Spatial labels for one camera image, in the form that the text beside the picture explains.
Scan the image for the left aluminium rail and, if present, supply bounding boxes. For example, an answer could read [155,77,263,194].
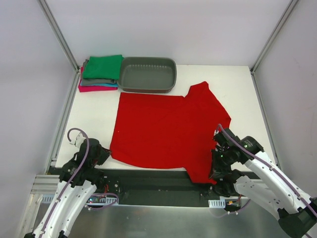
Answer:
[44,70,80,174]

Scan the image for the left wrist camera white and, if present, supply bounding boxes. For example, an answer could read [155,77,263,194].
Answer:
[69,132,86,148]

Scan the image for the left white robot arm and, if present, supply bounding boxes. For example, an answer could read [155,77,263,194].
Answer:
[24,138,111,238]

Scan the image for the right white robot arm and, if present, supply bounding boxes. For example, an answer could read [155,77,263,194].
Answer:
[210,124,317,238]

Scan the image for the aluminium frame post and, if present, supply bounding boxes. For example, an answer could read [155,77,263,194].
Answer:
[37,0,79,71]
[250,0,300,75]

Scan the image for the pink folded t shirt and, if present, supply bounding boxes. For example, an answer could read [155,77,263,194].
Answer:
[78,67,118,93]

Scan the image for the left aluminium frame post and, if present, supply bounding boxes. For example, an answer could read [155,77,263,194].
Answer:
[37,0,79,71]

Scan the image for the white cable duct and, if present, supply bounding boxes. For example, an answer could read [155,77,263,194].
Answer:
[41,194,119,207]
[208,199,226,209]

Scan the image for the left white cable duct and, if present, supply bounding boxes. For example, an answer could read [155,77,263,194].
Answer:
[41,194,119,207]

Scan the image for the grey folded t shirt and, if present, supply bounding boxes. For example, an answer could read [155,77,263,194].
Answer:
[82,59,117,86]

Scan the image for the grey plastic bin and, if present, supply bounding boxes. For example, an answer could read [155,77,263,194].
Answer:
[117,57,177,93]

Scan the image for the right white cable duct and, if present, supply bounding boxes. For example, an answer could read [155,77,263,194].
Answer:
[208,199,226,209]

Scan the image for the aluminium rail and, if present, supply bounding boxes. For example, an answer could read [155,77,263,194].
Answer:
[44,70,80,174]
[250,71,281,168]

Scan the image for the right aluminium rail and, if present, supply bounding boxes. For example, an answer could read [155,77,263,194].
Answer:
[250,71,281,168]

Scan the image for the teal folded t shirt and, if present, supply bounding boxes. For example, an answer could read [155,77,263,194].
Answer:
[99,83,118,88]

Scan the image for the right aluminium frame post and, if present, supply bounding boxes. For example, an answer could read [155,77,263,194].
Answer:
[250,0,300,75]

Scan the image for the green folded t shirt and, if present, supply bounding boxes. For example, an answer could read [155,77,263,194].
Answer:
[83,55,124,80]

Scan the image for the red t shirt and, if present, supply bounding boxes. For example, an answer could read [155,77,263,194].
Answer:
[110,82,231,184]

